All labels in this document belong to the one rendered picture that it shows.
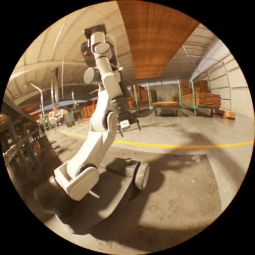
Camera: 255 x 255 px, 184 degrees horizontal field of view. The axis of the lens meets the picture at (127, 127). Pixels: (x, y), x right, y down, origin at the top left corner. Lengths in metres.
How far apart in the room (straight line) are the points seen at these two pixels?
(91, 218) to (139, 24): 0.78
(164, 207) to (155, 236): 0.21
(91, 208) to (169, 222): 0.43
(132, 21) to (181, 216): 0.90
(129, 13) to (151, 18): 0.07
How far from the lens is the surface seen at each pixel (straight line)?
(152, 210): 0.59
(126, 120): 0.39
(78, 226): 0.49
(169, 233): 0.59
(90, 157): 0.43
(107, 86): 0.38
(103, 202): 0.46
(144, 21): 0.36
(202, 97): 2.82
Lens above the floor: 0.58
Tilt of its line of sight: 17 degrees down
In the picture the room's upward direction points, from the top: 9 degrees counter-clockwise
